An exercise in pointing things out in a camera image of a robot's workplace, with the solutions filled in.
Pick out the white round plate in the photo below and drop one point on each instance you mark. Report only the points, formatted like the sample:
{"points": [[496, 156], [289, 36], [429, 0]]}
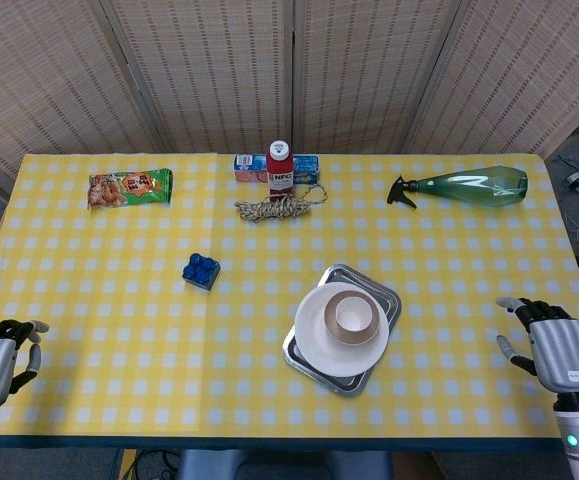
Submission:
{"points": [[341, 330]]}

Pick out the blue toy building block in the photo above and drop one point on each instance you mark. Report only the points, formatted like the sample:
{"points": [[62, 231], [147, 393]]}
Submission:
{"points": [[201, 271]]}

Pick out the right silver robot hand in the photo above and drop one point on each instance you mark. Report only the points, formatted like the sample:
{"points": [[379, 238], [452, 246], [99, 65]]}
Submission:
{"points": [[559, 350]]}

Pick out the woven folding screen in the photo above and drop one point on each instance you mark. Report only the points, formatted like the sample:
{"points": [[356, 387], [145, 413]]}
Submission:
{"points": [[289, 75]]}

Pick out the green orange snack bag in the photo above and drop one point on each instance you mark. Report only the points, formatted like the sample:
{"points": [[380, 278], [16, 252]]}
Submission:
{"points": [[129, 187]]}

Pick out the blue pink carton box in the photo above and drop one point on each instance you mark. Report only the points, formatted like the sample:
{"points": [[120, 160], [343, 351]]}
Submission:
{"points": [[309, 168]]}

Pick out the red juice bottle white cap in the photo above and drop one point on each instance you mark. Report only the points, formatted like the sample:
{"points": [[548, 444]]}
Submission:
{"points": [[280, 170]]}

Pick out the silver metal tray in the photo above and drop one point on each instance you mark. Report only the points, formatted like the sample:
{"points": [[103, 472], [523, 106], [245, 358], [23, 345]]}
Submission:
{"points": [[341, 331]]}

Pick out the blue chair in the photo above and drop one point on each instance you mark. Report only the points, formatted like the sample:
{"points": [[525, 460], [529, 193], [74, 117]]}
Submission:
{"points": [[284, 465]]}

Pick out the white paper cup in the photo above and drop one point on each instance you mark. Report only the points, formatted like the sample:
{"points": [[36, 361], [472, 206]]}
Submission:
{"points": [[352, 317]]}

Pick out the green spray bottle black nozzle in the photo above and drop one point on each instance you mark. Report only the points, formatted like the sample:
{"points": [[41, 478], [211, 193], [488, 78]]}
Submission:
{"points": [[469, 187]]}

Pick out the yellow checkered tablecloth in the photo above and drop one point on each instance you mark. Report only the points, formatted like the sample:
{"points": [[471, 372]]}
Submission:
{"points": [[119, 310]]}

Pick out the beige bowl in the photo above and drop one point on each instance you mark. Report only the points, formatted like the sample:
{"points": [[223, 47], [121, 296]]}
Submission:
{"points": [[352, 318]]}

